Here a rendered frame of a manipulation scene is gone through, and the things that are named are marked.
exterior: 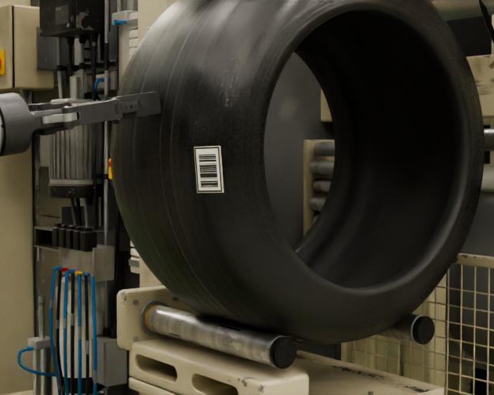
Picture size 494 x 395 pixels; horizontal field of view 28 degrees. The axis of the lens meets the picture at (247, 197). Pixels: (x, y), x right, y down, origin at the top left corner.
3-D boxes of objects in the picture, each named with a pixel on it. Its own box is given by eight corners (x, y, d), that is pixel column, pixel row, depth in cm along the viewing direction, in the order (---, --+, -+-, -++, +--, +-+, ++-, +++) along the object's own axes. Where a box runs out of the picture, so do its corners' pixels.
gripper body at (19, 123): (0, 94, 115) (70, 85, 121) (-28, 97, 122) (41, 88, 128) (9, 157, 117) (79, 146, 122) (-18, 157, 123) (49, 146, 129)
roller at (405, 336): (282, 319, 180) (271, 299, 179) (298, 303, 182) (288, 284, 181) (423, 351, 152) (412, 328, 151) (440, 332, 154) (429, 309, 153)
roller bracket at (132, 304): (115, 349, 163) (115, 289, 162) (301, 323, 186) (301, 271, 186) (125, 352, 160) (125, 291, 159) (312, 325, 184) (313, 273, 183)
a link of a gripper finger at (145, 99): (110, 97, 129) (113, 97, 128) (155, 91, 133) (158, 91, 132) (114, 120, 129) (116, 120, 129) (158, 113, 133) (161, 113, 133)
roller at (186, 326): (150, 336, 164) (137, 314, 162) (169, 320, 166) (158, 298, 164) (281, 376, 136) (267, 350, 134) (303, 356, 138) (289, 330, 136)
